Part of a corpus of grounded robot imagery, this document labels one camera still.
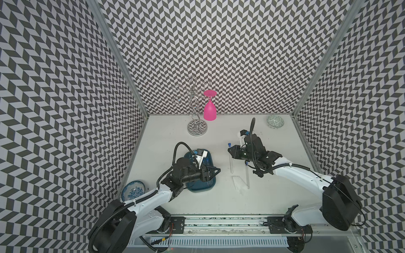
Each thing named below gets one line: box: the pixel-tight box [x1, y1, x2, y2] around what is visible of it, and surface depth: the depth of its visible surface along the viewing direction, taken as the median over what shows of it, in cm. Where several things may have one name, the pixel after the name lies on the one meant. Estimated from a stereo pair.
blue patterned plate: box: [121, 180, 146, 202], surface depth 82 cm
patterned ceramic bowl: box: [266, 114, 285, 130], surface depth 113 cm
